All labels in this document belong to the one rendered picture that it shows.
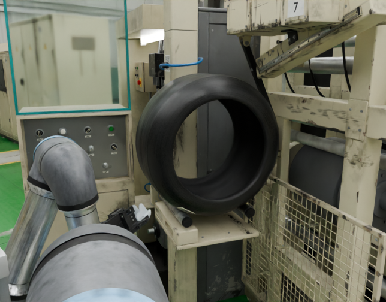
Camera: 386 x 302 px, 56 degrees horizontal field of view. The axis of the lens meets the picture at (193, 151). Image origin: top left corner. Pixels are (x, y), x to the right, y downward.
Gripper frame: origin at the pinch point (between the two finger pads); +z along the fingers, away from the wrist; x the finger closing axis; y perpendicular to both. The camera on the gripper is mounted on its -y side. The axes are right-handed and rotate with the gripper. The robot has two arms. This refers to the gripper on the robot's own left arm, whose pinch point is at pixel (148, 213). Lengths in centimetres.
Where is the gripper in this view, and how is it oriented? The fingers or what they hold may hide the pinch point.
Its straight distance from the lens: 131.9
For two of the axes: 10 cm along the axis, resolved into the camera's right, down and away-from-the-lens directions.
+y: -3.7, -9.2, -1.5
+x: -8.0, 2.3, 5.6
